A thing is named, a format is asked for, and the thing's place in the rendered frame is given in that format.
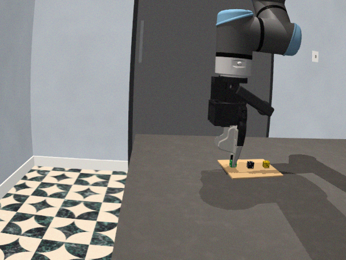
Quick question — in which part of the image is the yellow die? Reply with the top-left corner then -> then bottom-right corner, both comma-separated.
262,160 -> 270,168

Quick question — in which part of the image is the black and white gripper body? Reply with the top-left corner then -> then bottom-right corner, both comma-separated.
208,76 -> 247,127

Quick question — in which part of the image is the peach flat mat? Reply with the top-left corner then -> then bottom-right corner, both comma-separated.
218,159 -> 283,179

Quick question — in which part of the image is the black die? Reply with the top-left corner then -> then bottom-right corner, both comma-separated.
247,161 -> 254,168

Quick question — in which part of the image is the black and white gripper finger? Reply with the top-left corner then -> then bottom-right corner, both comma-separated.
218,113 -> 247,167
214,125 -> 237,160

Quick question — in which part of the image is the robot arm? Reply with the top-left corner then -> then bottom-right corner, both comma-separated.
215,0 -> 302,117

